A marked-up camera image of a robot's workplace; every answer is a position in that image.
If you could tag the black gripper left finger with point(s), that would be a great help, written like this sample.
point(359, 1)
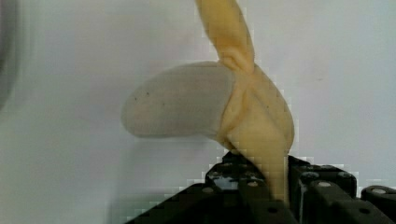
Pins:
point(234, 192)

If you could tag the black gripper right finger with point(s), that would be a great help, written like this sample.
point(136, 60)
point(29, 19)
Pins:
point(325, 194)

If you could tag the peeled toy banana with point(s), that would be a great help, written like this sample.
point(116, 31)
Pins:
point(230, 100)

